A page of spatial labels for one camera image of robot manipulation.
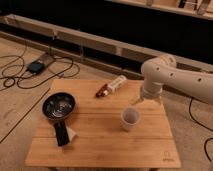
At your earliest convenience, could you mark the black frying pan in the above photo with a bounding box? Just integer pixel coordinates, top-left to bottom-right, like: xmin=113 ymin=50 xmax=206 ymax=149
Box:
xmin=42 ymin=92 xmax=76 ymax=146

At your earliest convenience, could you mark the white cloth under pan handle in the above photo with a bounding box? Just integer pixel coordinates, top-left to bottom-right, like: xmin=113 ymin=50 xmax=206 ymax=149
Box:
xmin=55 ymin=127 xmax=77 ymax=144

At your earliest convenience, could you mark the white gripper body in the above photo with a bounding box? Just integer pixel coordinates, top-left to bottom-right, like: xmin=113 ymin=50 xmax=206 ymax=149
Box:
xmin=132 ymin=95 xmax=161 ymax=105

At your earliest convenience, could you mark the wooden table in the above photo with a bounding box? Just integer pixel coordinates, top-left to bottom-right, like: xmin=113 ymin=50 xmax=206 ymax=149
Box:
xmin=25 ymin=79 xmax=181 ymax=168

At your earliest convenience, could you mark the white bottle with red cap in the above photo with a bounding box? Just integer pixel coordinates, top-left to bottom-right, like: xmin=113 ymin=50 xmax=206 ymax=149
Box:
xmin=95 ymin=75 xmax=127 ymax=98

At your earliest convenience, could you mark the black cable at right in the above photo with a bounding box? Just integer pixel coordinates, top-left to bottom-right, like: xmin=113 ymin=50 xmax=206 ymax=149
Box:
xmin=188 ymin=97 xmax=213 ymax=164

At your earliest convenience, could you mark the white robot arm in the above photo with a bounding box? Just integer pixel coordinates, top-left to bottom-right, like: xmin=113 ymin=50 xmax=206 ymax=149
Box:
xmin=131 ymin=54 xmax=213 ymax=105

